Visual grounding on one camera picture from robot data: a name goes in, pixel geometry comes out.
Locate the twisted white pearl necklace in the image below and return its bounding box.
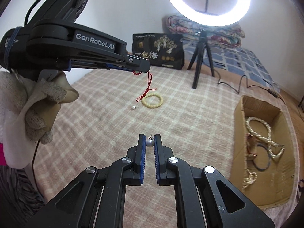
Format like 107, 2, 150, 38
245, 116, 286, 160

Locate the red cord jade pendant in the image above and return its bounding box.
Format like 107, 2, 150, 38
132, 69, 157, 102

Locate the black bangle ring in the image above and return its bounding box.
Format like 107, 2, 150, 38
251, 143, 272, 172

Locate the yellow bead bracelet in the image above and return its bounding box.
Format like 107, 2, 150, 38
141, 93, 164, 109

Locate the black power cable with switch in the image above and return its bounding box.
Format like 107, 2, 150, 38
217, 74, 287, 105

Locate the open cardboard box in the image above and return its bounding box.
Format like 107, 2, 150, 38
229, 95, 298, 209

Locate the red strap wristwatch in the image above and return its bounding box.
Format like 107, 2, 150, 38
246, 134, 257, 161

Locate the white ring light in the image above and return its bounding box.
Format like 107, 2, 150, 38
169, 0, 251, 27

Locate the black snack bag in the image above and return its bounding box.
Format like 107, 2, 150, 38
132, 33, 184, 70

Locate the white gloved left hand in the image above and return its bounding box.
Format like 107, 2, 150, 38
1, 71, 79, 169

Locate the pink left sleeve forearm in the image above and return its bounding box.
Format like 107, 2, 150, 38
0, 143, 8, 166

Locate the pink plaid blanket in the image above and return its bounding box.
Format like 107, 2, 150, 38
30, 65, 300, 228

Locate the black tripod stand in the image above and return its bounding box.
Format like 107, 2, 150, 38
187, 30, 215, 89

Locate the blue patterned bed sheet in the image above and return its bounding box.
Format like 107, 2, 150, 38
181, 39, 281, 93

